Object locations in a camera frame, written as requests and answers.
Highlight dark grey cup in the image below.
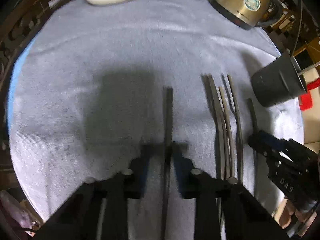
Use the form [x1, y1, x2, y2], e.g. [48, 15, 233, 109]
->
[251, 50, 308, 107]

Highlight person's right hand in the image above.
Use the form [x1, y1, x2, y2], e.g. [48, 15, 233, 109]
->
[275, 197, 318, 238]

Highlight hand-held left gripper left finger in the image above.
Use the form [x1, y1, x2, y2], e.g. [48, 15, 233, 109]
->
[32, 144, 153, 240]

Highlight grey towel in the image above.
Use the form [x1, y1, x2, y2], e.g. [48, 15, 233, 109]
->
[7, 0, 305, 223]

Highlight blue table cloth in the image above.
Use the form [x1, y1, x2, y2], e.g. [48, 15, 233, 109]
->
[7, 37, 35, 135]

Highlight red plastic object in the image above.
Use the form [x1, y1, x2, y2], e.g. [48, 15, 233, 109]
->
[299, 79, 320, 110]

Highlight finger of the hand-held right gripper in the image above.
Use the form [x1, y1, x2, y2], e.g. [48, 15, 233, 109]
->
[247, 133, 281, 160]
[258, 130, 317, 161]

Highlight dark wooden chopstick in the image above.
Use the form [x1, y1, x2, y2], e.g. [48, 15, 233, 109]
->
[227, 74, 244, 183]
[207, 74, 225, 180]
[247, 98, 259, 140]
[218, 87, 232, 179]
[161, 87, 174, 240]

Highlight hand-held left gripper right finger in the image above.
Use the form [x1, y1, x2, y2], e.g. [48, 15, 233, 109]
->
[170, 142, 288, 240]

